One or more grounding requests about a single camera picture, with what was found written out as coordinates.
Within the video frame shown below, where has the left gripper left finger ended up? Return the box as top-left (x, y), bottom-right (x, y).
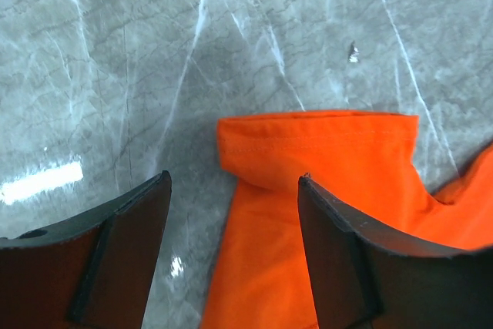
top-left (1, 171), bottom-right (172, 328)

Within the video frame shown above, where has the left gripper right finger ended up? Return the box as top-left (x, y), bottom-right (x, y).
top-left (298, 176), bottom-right (492, 328)

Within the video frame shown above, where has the orange t-shirt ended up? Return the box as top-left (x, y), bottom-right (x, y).
top-left (200, 111), bottom-right (492, 328)

